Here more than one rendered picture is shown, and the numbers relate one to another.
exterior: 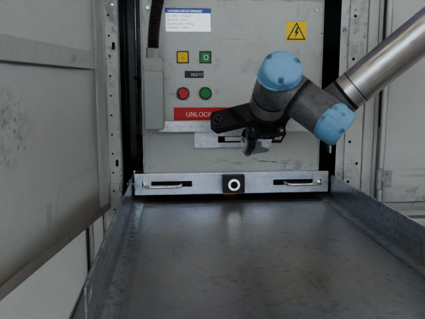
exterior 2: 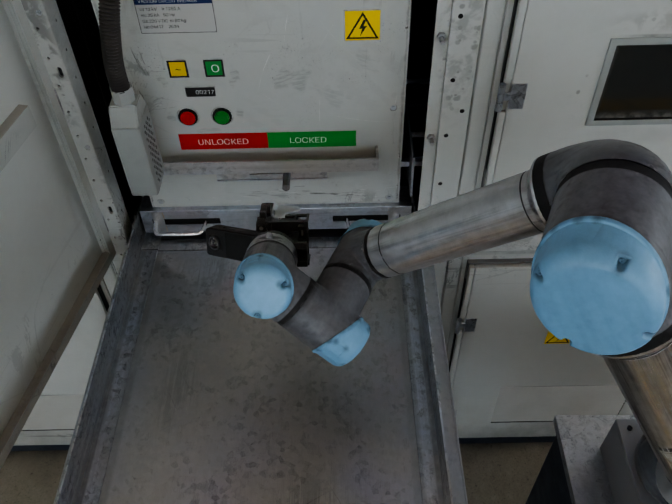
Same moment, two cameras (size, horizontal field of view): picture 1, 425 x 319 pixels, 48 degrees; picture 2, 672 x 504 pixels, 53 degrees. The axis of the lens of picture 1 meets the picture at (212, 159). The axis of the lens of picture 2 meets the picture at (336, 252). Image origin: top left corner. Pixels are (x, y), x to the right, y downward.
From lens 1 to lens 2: 0.80 m
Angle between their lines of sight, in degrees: 38
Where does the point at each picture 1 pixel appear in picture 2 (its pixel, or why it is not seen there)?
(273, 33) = (323, 29)
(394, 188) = not seen: hidden behind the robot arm
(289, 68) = (269, 298)
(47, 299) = not seen: hidden behind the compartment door
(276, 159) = (336, 191)
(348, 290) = not seen: outside the picture
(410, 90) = (540, 127)
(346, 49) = (442, 65)
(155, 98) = (138, 162)
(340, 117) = (341, 353)
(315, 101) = (309, 331)
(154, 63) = (125, 116)
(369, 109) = (473, 144)
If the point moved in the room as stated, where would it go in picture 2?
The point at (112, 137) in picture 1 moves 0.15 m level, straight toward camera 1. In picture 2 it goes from (95, 182) to (85, 241)
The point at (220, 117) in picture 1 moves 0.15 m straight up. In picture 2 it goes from (217, 242) to (201, 166)
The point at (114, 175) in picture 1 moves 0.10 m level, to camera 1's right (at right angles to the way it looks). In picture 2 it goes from (111, 222) to (161, 224)
